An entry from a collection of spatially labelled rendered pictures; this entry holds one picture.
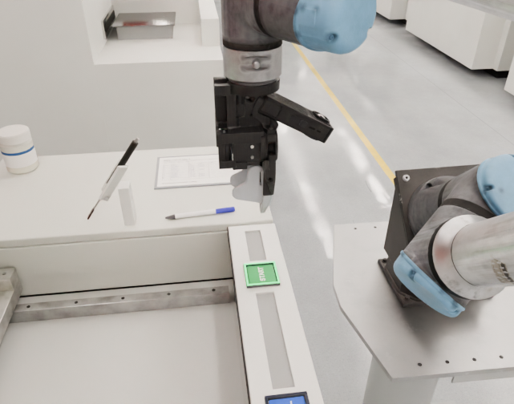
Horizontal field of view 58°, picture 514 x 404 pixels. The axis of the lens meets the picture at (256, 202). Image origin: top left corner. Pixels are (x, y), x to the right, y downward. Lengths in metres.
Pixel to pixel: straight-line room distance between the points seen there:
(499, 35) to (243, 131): 4.68
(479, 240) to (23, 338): 0.79
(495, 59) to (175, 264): 4.59
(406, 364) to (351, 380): 1.00
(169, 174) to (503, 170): 0.68
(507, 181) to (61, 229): 0.78
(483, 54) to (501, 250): 4.66
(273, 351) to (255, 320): 0.06
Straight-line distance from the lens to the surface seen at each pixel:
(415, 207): 0.91
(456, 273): 0.67
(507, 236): 0.57
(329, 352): 1.95
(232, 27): 0.58
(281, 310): 0.75
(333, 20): 0.48
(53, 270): 1.02
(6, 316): 0.98
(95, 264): 0.99
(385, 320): 0.96
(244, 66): 0.59
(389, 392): 1.23
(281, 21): 0.52
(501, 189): 0.76
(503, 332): 1.02
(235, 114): 0.63
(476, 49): 5.13
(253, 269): 0.82
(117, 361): 0.90
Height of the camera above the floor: 1.51
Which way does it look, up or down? 33 degrees down
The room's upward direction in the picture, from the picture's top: straight up
